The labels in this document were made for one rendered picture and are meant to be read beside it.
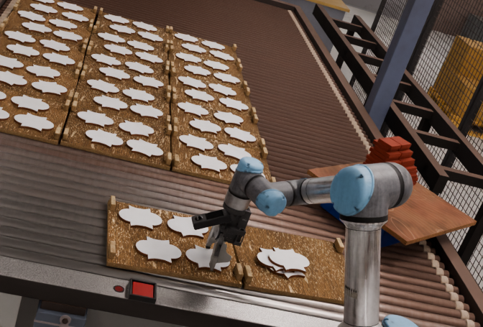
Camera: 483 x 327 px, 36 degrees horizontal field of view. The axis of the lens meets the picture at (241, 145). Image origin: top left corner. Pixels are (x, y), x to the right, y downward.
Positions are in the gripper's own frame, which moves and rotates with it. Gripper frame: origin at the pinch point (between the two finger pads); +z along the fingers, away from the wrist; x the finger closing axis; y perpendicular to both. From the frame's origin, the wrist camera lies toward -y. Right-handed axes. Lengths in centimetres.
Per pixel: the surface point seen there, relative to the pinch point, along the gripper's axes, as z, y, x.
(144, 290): 2.2, -20.1, -19.4
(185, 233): 0.0, -6.1, 11.8
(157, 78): 1, -8, 148
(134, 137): 1, -21, 77
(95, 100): 1, -37, 102
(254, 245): 0.2, 18.1, 13.6
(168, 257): 0.2, -12.8, -3.7
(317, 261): -0.5, 39.9, 10.8
